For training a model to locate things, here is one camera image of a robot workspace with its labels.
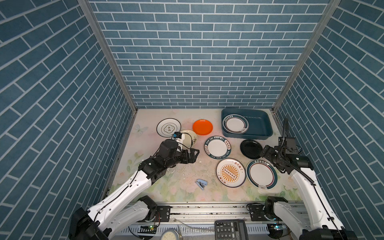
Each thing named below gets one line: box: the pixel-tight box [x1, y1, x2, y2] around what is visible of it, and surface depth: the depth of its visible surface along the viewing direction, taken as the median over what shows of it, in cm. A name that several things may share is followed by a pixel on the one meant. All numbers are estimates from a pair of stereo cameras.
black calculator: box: [214, 219, 249, 240], surface depth 69 cm
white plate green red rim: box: [222, 114, 249, 135], surface depth 111 cm
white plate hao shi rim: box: [204, 135, 232, 160], surface depth 101 cm
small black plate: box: [240, 139, 263, 160], surface depth 101 cm
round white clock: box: [160, 229, 180, 240], surface depth 66 cm
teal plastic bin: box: [221, 108, 274, 140], surface depth 112 cm
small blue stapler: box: [195, 178, 208, 191], surface depth 84 cm
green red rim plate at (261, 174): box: [246, 159, 278, 190], surface depth 89 cm
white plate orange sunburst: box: [216, 157, 247, 188], surface depth 88 cm
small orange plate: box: [192, 119, 214, 136], surface depth 112 cm
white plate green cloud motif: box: [156, 117, 182, 138], surface depth 111 cm
